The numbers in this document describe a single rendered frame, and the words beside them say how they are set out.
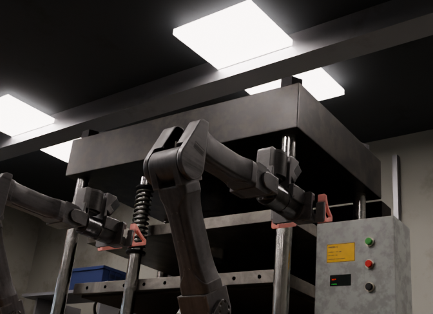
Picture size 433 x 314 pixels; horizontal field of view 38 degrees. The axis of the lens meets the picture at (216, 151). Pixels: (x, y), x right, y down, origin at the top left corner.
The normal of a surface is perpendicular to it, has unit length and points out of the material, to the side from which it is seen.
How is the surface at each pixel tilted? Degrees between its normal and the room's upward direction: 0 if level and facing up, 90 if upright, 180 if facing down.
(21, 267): 90
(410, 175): 90
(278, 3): 180
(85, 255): 90
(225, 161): 93
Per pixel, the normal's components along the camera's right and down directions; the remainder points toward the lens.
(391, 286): -0.58, -0.38
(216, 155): 0.83, -0.10
